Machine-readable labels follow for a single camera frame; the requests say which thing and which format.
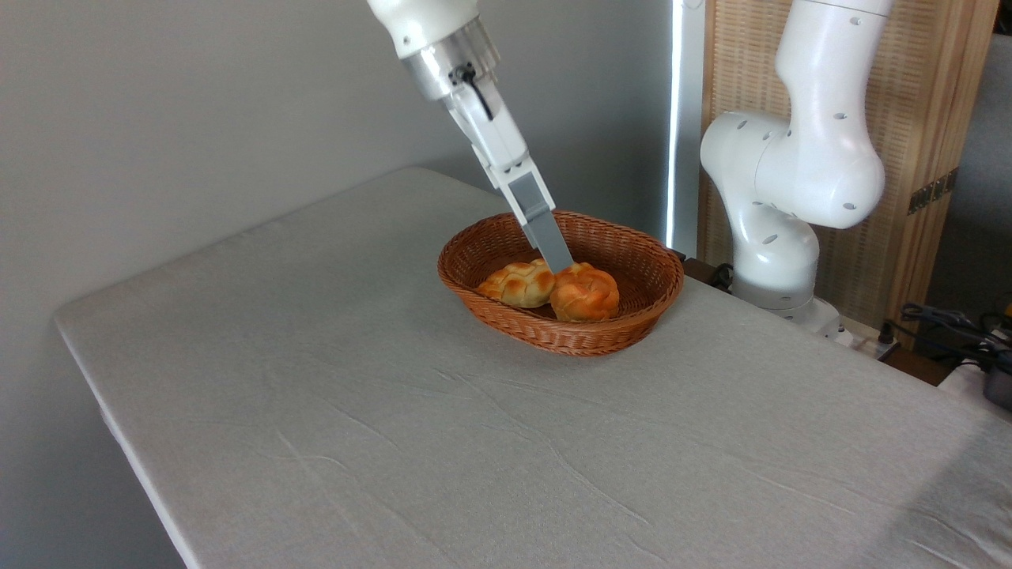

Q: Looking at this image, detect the white vertical post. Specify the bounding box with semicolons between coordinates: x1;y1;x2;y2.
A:
666;0;707;258

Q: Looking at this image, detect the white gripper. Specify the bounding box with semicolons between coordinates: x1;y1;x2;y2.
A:
446;74;575;275

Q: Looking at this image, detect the long braided bread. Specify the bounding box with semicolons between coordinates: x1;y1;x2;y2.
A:
477;259;557;309

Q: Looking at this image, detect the black cable bundle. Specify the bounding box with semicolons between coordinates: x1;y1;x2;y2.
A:
900;303;1012;374

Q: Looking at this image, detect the grey tablecloth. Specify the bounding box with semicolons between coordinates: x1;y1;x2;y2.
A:
54;166;1012;569

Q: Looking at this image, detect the brown wicker basket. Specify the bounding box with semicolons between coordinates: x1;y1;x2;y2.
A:
437;209;685;358

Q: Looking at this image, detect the round flower-shaped bread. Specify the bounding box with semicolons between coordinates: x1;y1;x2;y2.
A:
549;262;621;323

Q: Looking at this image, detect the white power strip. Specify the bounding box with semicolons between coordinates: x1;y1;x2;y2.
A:
824;313;901;361

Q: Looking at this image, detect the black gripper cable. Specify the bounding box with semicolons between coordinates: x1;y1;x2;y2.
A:
449;63;496;122

